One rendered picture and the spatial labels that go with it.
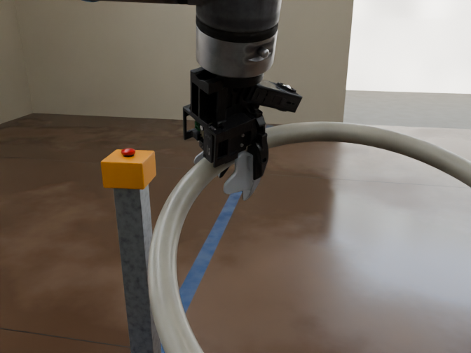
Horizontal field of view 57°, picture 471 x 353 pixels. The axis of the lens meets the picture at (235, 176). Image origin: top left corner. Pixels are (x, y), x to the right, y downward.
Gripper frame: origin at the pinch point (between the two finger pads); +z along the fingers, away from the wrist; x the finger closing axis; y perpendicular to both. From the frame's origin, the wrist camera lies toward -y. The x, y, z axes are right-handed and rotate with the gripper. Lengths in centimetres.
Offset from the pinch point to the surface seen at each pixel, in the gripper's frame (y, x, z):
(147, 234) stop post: -5, -42, 58
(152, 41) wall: -252, -477, 237
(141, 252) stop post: -1, -40, 61
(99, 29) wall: -203, -542, 233
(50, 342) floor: 30, -87, 158
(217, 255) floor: -77, -95, 183
